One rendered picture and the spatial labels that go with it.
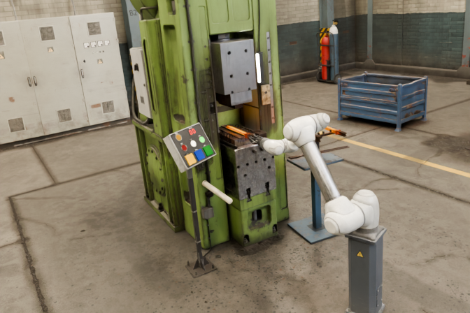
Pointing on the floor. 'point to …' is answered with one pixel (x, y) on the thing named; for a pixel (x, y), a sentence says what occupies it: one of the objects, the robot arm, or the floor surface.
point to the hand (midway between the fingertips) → (250, 136)
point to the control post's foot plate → (200, 267)
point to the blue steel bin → (383, 98)
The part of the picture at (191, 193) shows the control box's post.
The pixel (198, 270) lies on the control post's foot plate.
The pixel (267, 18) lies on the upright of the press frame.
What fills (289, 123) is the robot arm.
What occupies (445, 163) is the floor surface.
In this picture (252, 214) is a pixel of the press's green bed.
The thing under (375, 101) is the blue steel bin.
